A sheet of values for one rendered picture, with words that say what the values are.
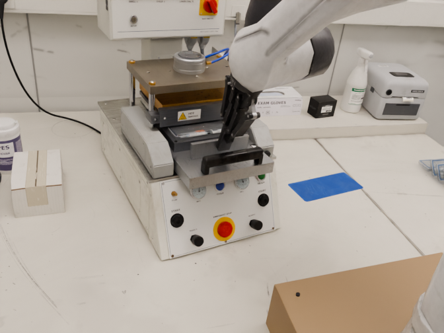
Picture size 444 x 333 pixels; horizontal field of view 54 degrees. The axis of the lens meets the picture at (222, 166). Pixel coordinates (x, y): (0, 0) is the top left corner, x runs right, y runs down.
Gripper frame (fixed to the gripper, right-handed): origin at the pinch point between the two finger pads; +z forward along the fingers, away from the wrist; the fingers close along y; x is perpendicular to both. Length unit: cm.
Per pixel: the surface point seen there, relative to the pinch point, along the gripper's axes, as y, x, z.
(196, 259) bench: 16.9, -8.7, 23.1
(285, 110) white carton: -39, 53, 36
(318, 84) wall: -55, 80, 39
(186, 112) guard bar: -11.5, -5.1, 2.4
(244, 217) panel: 10.5, 6.1, 19.4
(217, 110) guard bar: -11.6, 3.2, 2.8
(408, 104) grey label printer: -25, 99, 25
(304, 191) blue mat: 1.9, 34.1, 28.3
